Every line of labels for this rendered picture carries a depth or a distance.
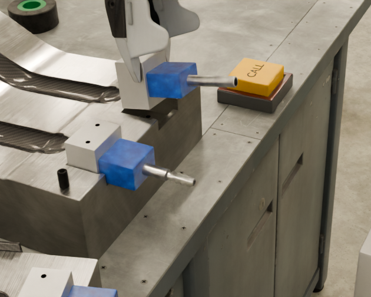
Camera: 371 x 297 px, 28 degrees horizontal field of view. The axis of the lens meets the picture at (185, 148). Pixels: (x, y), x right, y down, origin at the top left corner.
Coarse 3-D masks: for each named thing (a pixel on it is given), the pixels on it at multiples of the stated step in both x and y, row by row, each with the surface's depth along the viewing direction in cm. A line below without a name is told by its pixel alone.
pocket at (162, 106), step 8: (160, 104) 86; (168, 104) 86; (176, 104) 85; (128, 112) 84; (136, 112) 86; (144, 112) 87; (152, 112) 87; (160, 112) 87; (168, 112) 86; (160, 120) 86; (160, 128) 82
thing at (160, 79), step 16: (144, 64) 79; (160, 64) 82; (176, 64) 81; (192, 64) 80; (128, 80) 80; (144, 80) 79; (160, 80) 79; (176, 80) 78; (192, 80) 79; (208, 80) 78; (224, 80) 77; (128, 96) 81; (144, 96) 80; (160, 96) 79; (176, 96) 78
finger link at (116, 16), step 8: (104, 0) 74; (112, 0) 74; (120, 0) 74; (112, 8) 74; (120, 8) 75; (112, 16) 75; (120, 16) 75; (112, 24) 75; (120, 24) 75; (112, 32) 76; (120, 32) 75
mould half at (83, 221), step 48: (0, 48) 93; (48, 48) 96; (0, 96) 88; (48, 96) 87; (192, 96) 88; (192, 144) 91; (0, 192) 75; (48, 192) 71; (96, 192) 72; (144, 192) 82; (48, 240) 75; (96, 240) 74
